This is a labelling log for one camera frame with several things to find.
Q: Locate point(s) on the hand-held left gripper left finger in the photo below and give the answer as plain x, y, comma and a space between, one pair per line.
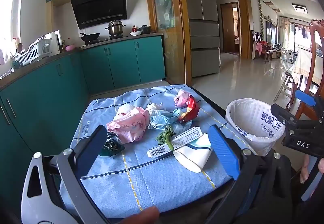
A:
93, 148

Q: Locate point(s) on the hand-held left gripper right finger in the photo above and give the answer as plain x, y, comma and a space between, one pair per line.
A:
225, 153

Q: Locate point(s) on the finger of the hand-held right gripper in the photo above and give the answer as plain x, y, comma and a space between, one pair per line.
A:
281, 111
303, 96

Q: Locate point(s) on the dark green foil wrapper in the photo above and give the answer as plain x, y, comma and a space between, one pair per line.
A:
111, 146

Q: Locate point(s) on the trash bin with white bag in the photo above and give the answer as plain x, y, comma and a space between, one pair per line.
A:
253, 117

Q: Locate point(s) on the crushed white paper cup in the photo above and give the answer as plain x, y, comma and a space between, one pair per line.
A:
192, 157

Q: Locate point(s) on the pink printed plastic bag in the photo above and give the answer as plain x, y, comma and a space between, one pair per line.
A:
131, 125

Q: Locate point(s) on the long white barcode box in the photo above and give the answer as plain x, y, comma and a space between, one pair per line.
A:
182, 138

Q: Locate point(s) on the large white wad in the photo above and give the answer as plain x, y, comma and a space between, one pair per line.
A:
125, 109

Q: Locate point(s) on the red snack wrapper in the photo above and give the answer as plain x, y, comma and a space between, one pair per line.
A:
188, 111

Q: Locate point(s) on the green vegetable scrap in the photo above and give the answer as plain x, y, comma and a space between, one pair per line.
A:
165, 135

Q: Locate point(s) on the blue face mask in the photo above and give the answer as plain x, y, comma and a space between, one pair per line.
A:
158, 119

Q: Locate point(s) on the small pink plastic bag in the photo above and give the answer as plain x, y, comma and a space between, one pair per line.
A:
181, 97

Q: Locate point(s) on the small white tissue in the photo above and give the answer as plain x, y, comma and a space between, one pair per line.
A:
153, 107

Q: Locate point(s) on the person's right hand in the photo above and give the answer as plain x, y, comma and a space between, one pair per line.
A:
304, 172

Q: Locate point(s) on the person's left hand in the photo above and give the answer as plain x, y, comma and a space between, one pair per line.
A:
141, 216

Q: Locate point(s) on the wooden stool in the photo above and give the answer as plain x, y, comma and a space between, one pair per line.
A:
288, 81

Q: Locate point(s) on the dining table with cloth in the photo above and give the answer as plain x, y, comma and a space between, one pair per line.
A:
306, 62

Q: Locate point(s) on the carved wooden chair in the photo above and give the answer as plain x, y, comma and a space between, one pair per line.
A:
312, 62

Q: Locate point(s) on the white baby fence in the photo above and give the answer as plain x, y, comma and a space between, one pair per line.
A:
288, 54

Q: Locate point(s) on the dark wooden armchairs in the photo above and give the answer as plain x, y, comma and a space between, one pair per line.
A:
263, 47

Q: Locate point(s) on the blue checked tablecloth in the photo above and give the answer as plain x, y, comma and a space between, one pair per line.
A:
151, 176

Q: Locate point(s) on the ceiling air vent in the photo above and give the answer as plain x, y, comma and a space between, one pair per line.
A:
299, 9

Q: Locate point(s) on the green vine garland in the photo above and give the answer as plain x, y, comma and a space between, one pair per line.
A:
260, 19

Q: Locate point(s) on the teal lower cabinets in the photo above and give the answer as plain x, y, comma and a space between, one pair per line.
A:
126, 62

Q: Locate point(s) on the wooden door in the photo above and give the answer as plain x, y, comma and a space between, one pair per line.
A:
226, 29

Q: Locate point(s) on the pink bowl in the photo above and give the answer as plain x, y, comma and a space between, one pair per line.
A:
70, 47

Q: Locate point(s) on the grey refrigerator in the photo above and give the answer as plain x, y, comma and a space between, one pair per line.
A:
202, 36

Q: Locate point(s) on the gas stove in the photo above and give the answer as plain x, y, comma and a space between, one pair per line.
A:
106, 39

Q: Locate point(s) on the black wok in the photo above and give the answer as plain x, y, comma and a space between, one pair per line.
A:
90, 36

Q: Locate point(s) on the white dish rack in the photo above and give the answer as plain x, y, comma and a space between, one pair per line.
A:
33, 52

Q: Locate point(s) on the white kitchen appliance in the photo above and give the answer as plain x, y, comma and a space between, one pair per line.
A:
52, 39

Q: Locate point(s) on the white bowl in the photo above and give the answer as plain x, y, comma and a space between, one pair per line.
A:
136, 33

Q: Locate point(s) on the steel stock pot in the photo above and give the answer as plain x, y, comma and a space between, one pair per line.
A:
116, 28

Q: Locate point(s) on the black lidded pot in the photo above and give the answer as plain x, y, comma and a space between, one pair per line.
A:
144, 29

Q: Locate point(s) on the black range hood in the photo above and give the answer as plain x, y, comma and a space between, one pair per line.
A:
101, 9

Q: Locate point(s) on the wood framed glass partition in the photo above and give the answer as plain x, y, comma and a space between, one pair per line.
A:
167, 11

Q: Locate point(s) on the kitchen window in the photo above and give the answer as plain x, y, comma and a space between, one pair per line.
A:
8, 11

